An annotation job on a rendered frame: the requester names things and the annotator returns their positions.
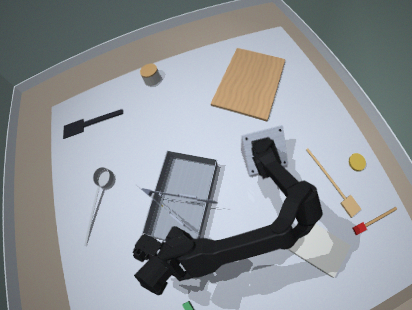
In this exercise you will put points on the black flat bar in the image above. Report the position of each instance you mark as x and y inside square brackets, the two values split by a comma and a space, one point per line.
[78, 126]

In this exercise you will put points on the yellow round disc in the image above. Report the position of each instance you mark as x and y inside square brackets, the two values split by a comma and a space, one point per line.
[357, 162]

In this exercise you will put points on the wooden board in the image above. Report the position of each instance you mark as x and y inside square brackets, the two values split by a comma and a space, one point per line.
[249, 84]

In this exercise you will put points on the grey cylinder with tan top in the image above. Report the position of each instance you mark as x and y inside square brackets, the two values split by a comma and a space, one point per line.
[150, 74]

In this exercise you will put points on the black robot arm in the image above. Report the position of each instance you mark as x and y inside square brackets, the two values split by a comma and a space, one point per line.
[202, 256]

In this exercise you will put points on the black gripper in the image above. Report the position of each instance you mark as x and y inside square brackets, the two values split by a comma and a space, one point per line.
[175, 231]

